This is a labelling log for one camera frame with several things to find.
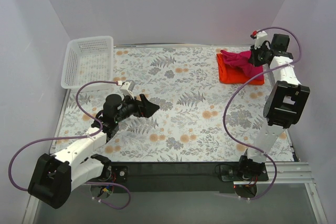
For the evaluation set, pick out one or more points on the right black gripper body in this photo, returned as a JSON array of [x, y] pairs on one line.
[[256, 57]]

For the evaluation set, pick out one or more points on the folded orange t shirt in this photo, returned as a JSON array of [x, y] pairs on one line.
[[229, 75]]

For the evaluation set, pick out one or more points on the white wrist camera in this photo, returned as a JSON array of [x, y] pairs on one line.
[[126, 87], [260, 37]]

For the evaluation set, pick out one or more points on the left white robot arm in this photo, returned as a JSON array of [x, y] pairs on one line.
[[56, 176]]

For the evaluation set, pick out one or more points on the floral table mat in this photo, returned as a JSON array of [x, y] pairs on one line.
[[200, 118]]

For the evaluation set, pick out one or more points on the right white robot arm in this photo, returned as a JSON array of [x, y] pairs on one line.
[[284, 105]]

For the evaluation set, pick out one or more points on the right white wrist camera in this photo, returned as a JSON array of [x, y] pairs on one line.
[[260, 37]]

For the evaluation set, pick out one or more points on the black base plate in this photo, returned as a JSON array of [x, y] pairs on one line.
[[181, 176]]

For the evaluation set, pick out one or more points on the white plastic basket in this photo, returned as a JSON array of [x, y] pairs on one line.
[[86, 60]]

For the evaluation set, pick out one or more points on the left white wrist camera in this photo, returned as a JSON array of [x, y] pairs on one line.
[[126, 87]]

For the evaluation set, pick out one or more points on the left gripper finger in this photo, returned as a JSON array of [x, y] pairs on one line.
[[149, 108], [142, 100]]

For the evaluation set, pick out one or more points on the pink t shirt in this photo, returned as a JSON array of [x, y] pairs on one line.
[[241, 61]]

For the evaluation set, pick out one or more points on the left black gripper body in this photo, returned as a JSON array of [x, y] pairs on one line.
[[141, 106]]

